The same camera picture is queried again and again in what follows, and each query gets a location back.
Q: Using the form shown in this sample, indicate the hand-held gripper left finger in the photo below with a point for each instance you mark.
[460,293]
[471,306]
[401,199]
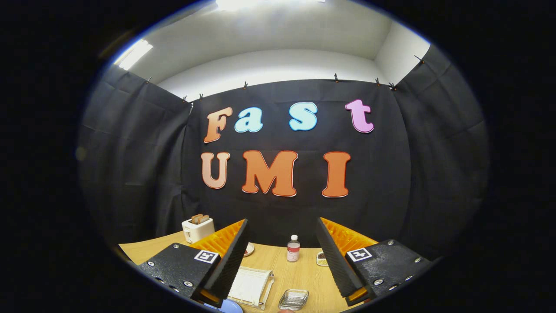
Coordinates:
[230,261]

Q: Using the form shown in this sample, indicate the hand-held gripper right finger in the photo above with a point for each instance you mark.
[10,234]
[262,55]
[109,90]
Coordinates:
[336,265]

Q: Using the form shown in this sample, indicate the blue plate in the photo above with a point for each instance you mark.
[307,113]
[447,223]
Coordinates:
[230,308]

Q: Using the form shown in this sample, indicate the beige plate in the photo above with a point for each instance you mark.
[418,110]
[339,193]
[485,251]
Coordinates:
[249,250]

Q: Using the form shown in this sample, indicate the white divided snack tray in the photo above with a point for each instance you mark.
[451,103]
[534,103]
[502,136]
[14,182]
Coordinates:
[321,259]

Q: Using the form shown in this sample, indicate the white toaster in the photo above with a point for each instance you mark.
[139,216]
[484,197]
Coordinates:
[197,230]

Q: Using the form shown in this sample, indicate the clear bottle with red label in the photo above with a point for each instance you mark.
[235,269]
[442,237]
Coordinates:
[293,252]

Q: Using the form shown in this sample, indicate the toast slices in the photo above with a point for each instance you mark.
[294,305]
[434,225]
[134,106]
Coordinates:
[200,218]

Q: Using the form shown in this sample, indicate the row of small cloth clips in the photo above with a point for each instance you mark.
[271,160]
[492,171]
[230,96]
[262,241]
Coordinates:
[335,78]

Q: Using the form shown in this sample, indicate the ceiling light panel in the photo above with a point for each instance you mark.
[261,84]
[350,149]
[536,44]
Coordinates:
[260,4]
[132,54]

